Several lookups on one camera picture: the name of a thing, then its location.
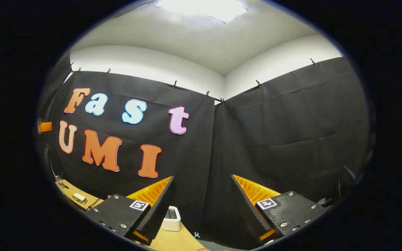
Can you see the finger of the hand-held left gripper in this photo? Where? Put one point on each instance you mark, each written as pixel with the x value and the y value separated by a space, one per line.
pixel 45 127

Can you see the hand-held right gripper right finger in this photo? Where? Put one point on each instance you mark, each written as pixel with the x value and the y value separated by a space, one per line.
pixel 248 209

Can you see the sandwich with lettuce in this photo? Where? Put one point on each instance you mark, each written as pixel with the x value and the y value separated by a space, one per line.
pixel 79 198

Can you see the row of black cloth clips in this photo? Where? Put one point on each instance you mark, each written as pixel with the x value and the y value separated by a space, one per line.
pixel 175 84

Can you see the white toaster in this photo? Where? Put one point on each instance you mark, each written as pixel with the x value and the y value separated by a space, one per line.
pixel 173 223

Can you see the ceiling light panel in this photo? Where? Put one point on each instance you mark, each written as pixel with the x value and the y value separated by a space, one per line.
pixel 204 8

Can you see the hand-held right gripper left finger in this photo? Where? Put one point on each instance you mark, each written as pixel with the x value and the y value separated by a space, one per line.
pixel 159 212

